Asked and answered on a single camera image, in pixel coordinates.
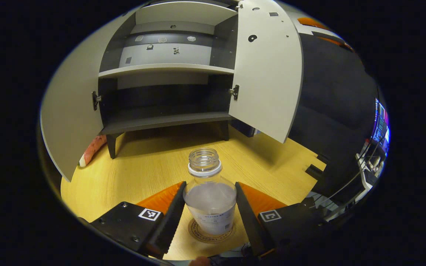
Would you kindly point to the white cabinet door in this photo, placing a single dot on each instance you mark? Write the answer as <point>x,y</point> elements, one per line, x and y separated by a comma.
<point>268,74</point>
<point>72,111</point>

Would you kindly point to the computer monitor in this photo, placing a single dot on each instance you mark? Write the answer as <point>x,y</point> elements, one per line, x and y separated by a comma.
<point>381,127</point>

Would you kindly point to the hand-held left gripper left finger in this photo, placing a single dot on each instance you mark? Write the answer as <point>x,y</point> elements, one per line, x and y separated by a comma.
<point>170,221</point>

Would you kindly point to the clear plastic bottle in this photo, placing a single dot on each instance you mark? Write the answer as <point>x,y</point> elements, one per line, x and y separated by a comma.
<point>210,199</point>

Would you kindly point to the dark printed box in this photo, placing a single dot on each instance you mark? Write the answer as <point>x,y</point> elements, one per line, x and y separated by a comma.
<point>246,128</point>

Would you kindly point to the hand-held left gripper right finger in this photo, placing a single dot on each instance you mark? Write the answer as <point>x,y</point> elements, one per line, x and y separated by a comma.
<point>250,221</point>

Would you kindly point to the watermelon slice plush toy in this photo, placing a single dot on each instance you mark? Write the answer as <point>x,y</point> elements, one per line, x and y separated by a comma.
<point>93,149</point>

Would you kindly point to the round cork coaster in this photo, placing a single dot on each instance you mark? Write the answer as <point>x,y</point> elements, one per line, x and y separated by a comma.
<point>198,233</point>

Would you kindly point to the white and grey cabinet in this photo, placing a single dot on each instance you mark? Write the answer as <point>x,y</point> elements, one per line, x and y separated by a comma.
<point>168,96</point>

